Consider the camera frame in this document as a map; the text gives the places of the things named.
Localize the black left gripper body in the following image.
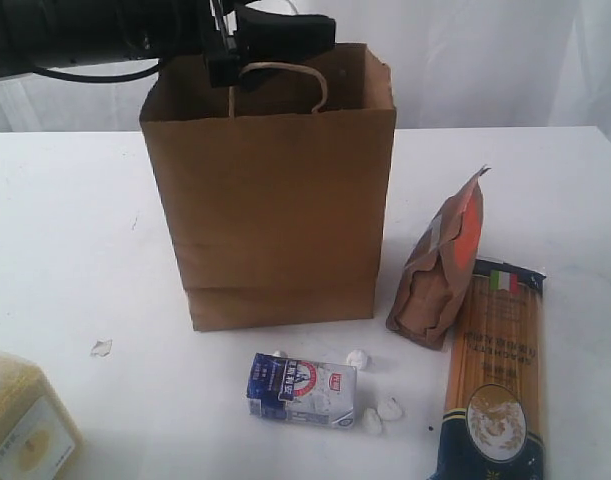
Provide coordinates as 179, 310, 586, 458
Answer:
197, 0, 251, 88

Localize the blue white salt packet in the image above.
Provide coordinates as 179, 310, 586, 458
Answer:
246, 353, 357, 429

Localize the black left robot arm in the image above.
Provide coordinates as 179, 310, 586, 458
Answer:
0, 0, 336, 87

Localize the brown paper shopping bag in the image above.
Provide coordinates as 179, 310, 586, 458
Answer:
140, 43, 396, 332

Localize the brown coffee pouch orange label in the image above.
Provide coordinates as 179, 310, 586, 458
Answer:
386, 166, 489, 350

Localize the white crumpled piece upper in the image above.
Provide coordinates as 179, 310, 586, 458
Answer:
345, 349, 372, 371

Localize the white crumpled piece right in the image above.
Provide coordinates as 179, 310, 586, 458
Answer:
377, 397, 404, 421

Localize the clear bottle yellow millet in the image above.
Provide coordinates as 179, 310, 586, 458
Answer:
0, 351, 83, 480

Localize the spaghetti pack dark blue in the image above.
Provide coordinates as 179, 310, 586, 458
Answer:
433, 259, 545, 480

